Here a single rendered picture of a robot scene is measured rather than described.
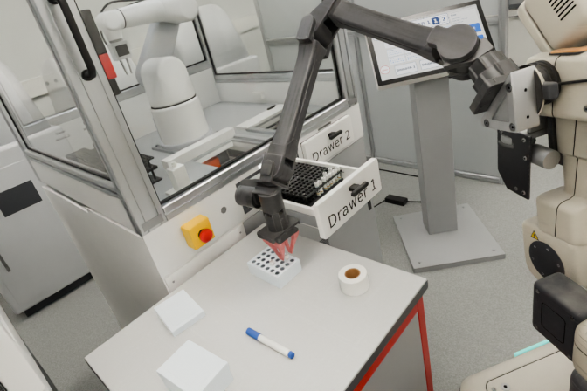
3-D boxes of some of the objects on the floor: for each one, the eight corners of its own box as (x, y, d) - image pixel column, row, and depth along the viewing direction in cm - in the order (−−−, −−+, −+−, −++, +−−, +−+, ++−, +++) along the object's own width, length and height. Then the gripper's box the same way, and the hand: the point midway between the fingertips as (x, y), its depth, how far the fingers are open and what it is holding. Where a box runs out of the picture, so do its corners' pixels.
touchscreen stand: (505, 258, 200) (505, 53, 157) (414, 273, 205) (390, 78, 162) (467, 207, 245) (459, 37, 202) (393, 220, 250) (370, 57, 207)
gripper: (267, 221, 96) (281, 271, 103) (296, 201, 102) (307, 250, 109) (250, 214, 101) (264, 263, 107) (278, 195, 107) (290, 242, 113)
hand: (286, 253), depth 108 cm, fingers open, 3 cm apart
